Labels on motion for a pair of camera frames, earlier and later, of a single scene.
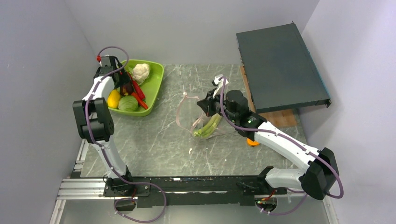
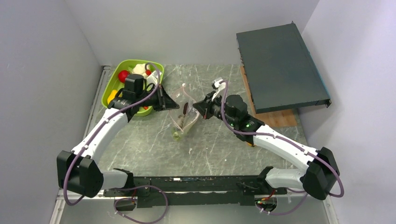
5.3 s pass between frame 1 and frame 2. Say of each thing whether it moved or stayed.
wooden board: stayed
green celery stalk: moved
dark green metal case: stayed
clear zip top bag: moved
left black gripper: moved
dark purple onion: moved
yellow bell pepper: stayed
